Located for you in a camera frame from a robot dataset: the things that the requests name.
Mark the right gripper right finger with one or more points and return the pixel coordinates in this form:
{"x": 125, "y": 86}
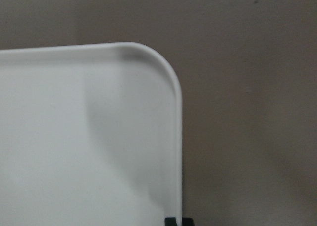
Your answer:
{"x": 187, "y": 221}

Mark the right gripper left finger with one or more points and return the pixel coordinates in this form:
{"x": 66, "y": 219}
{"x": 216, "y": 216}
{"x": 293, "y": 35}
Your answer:
{"x": 170, "y": 221}

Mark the cream rabbit tray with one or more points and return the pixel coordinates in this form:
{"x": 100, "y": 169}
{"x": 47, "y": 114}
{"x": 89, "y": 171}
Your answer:
{"x": 90, "y": 135}

